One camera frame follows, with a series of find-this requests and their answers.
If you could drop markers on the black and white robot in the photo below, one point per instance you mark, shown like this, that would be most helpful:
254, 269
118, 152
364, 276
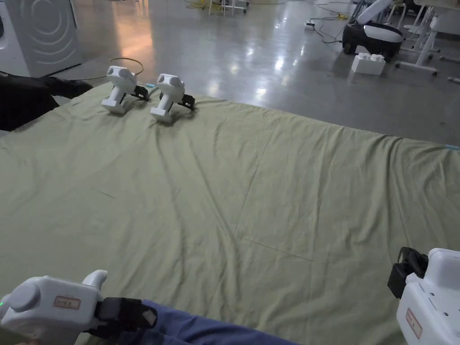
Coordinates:
373, 34

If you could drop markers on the white power strip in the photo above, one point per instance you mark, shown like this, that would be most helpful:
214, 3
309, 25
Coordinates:
309, 24

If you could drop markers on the person's left hand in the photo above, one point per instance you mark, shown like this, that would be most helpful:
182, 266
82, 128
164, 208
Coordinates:
14, 336

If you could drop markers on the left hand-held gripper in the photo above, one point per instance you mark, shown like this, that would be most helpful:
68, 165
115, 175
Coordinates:
46, 303

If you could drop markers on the white desk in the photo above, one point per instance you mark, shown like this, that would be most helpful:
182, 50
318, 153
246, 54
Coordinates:
427, 39

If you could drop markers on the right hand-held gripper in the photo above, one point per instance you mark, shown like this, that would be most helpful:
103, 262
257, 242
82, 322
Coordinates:
435, 298

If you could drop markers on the white wheeled cart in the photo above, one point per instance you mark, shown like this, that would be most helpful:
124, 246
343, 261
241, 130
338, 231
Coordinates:
233, 5

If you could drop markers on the white washing machine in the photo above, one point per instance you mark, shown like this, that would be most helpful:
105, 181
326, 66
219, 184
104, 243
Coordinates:
39, 32

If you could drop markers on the blue garment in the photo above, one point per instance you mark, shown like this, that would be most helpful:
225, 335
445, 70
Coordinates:
208, 329

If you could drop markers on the white plastic block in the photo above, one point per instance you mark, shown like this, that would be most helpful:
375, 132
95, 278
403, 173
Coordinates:
368, 64

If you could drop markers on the spare white hand-held gripper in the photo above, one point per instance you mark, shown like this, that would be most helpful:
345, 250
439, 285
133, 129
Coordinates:
169, 99
118, 90

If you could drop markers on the black cloth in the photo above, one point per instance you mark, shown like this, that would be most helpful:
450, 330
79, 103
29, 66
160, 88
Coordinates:
25, 97

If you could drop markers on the bed with pale green sheet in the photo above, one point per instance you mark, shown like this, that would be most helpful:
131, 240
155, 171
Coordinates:
230, 187

